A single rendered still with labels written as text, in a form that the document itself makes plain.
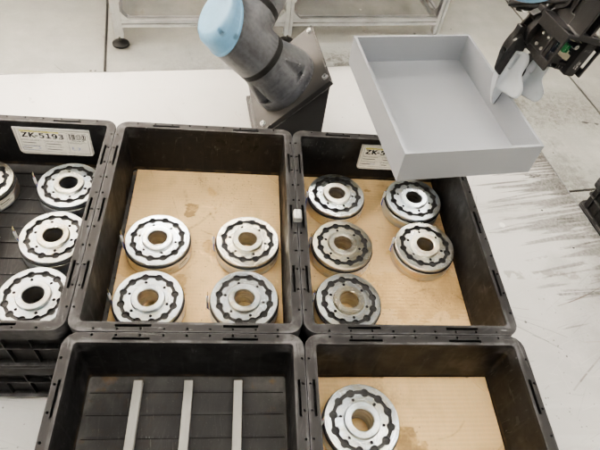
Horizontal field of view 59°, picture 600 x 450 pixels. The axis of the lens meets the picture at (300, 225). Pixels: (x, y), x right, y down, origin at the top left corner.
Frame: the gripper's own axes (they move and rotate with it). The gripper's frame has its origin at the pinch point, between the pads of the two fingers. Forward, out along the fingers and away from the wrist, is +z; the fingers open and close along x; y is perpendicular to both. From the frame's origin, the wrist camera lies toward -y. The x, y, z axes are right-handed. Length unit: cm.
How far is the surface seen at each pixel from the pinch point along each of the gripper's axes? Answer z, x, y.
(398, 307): 29.1, -10.6, 19.5
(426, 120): 5.7, -10.5, 1.1
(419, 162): 4.5, -17.8, 12.1
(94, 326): 30, -56, 19
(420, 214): 24.0, -1.9, 3.8
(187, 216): 36, -40, -5
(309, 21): 86, 55, -182
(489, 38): 72, 163, -178
